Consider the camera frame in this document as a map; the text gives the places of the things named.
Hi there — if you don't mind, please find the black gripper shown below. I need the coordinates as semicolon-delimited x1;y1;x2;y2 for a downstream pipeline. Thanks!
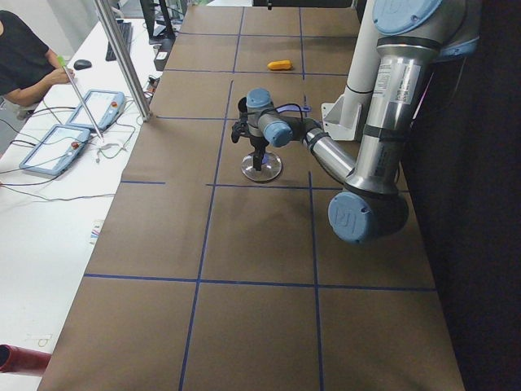
249;135;267;171

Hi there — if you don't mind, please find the black monitor stand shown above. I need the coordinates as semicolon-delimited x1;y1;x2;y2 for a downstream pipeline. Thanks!
140;0;176;45

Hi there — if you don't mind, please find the person in black shirt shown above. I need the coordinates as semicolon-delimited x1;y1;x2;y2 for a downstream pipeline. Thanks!
1;10;74;107

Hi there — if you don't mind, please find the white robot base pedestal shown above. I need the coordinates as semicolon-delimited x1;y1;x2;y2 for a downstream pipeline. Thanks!
322;0;381;141

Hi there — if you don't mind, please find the near teach pendant tablet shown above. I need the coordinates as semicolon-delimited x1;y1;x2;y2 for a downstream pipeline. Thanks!
19;125;90;176

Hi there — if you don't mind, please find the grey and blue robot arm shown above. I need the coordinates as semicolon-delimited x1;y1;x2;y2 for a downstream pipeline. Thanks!
231;1;482;243

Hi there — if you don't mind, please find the black computer mouse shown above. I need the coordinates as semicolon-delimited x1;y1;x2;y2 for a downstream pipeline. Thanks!
73;59;92;70

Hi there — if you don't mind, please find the red cylinder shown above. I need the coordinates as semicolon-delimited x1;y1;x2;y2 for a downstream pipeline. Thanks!
1;345;51;376

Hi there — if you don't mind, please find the aluminium frame post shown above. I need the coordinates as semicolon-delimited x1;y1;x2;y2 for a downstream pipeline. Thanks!
94;0;151;122

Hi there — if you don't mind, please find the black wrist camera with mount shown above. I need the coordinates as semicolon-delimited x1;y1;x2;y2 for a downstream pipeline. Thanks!
230;120;249;143

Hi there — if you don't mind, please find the metal rod with green tip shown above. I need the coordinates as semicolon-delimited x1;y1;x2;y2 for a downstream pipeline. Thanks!
57;55;105;145

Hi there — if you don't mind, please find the black keyboard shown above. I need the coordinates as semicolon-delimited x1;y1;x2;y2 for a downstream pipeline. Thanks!
105;21;134;63

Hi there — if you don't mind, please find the yellow corn cob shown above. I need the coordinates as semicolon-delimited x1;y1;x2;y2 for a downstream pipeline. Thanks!
267;59;293;72

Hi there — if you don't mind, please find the black camera cable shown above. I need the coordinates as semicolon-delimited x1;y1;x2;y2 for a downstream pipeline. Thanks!
268;102;306;123

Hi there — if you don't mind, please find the glass lid with purple knob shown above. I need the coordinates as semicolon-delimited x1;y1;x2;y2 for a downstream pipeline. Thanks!
241;152;282;182

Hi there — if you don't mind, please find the teach pendant tablet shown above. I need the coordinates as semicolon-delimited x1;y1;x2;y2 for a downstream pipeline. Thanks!
19;125;90;176
66;90;125;133

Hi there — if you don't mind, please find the far teach pendant tablet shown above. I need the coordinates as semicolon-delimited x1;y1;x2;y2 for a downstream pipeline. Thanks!
66;90;125;133

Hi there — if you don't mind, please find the black pot with purple handle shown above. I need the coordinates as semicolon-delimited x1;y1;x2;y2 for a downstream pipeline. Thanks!
238;97;311;114

